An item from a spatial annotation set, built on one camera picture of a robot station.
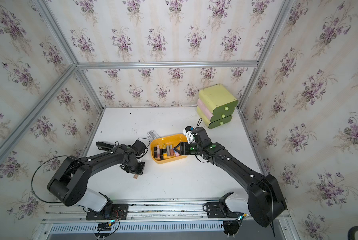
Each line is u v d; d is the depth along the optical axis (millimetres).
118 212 721
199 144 628
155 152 933
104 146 933
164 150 930
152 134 1021
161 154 925
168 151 930
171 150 930
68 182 436
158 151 935
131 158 662
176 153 924
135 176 839
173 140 1010
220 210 722
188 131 737
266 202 400
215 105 922
